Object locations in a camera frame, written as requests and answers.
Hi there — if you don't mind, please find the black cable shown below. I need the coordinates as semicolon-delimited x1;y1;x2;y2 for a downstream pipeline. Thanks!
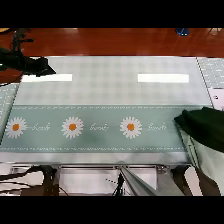
0;165;46;188
112;172;126;196

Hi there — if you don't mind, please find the silver frame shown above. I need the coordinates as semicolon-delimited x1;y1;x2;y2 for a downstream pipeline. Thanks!
0;161;188;196

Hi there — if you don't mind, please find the dark green T-shirt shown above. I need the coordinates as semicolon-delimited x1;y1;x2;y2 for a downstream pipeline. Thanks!
173;106;224;154

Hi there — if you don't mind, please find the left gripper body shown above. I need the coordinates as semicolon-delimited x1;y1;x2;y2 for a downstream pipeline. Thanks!
23;56;57;78

